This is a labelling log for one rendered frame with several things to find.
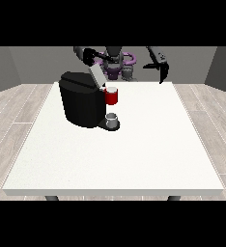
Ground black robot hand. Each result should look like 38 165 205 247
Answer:
82 47 117 65
142 60 171 85

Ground pale grey machine lid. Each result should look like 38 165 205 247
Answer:
87 63 107 88

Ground red pod holder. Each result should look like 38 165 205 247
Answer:
103 87 119 106

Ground black coffee machine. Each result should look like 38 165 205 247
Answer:
58 70 121 131

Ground grey robot trunk purple rings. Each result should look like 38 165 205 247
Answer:
97 46 138 82

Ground small grey cup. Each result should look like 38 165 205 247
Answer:
104 112 119 129

